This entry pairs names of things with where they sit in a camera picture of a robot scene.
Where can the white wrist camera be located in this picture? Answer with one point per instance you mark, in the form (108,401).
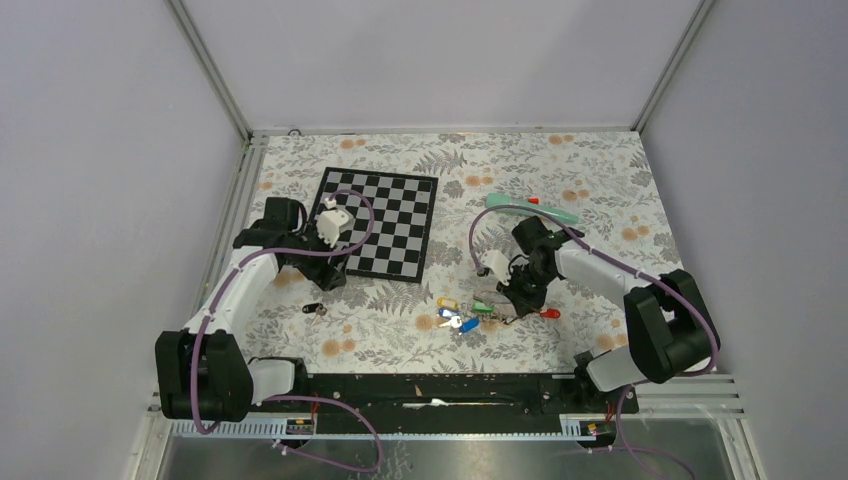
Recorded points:
(332,222)
(496,263)

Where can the floral patterned table mat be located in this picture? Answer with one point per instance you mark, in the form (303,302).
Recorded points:
(380,326)

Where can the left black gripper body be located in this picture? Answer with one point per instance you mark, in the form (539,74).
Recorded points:
(307,263)

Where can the key with black tag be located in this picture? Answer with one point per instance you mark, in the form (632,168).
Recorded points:
(314,308)

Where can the mint green flashlight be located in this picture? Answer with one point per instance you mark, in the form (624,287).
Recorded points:
(507,204)

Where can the key with red tag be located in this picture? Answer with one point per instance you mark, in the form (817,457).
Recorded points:
(549,314)

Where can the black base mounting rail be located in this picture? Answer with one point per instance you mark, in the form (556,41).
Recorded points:
(433,404)

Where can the black white chessboard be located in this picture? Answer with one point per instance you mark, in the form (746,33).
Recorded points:
(403,205)

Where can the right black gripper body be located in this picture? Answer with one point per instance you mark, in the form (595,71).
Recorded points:
(530,276)

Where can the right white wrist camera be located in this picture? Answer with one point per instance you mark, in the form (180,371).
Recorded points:
(496,263)

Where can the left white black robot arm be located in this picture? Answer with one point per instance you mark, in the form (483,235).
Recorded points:
(201,371)

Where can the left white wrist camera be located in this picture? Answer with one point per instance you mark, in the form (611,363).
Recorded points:
(332,222)

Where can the keyring with coloured key tags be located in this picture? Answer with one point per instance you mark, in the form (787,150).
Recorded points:
(485,306)

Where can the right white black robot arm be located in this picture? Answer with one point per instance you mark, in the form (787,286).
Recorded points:
(668,327)

